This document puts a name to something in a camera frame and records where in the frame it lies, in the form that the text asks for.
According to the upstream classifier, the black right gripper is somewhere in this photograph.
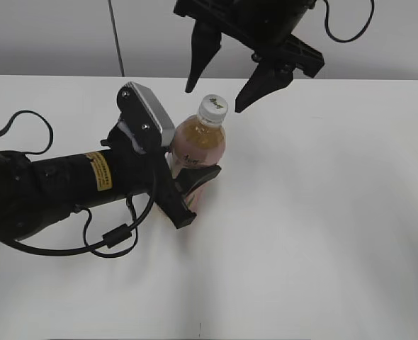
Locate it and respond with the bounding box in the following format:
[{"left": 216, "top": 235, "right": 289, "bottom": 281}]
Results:
[{"left": 174, "top": 1, "right": 324, "bottom": 113}]

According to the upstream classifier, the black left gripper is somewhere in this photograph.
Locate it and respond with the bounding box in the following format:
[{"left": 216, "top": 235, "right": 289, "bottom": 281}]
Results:
[{"left": 102, "top": 122, "right": 222, "bottom": 229}]

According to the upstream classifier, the pink peach tea bottle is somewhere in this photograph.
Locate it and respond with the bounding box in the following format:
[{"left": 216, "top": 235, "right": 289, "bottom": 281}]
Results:
[{"left": 159, "top": 113, "right": 227, "bottom": 222}]

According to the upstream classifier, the white bottle cap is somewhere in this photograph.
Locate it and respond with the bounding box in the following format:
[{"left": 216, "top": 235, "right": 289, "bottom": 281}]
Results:
[{"left": 198, "top": 94, "right": 229, "bottom": 125}]

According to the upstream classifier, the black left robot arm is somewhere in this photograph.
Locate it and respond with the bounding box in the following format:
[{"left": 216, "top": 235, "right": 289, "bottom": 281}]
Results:
[{"left": 0, "top": 127, "right": 221, "bottom": 241}]

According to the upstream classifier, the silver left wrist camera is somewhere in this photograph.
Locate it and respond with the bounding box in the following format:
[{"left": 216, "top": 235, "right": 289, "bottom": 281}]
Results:
[{"left": 116, "top": 81, "right": 176, "bottom": 154}]

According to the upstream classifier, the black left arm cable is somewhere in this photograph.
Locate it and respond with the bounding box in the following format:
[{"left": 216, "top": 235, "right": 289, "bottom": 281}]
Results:
[{"left": 0, "top": 110, "right": 160, "bottom": 259}]

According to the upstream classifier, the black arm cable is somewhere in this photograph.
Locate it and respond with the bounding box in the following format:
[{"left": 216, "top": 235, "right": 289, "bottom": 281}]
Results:
[
  {"left": 322, "top": 0, "right": 375, "bottom": 43},
  {"left": 0, "top": 110, "right": 160, "bottom": 259}
]

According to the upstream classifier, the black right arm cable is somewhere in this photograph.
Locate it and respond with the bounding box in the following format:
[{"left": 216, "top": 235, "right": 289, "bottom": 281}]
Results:
[{"left": 322, "top": 0, "right": 375, "bottom": 43}]

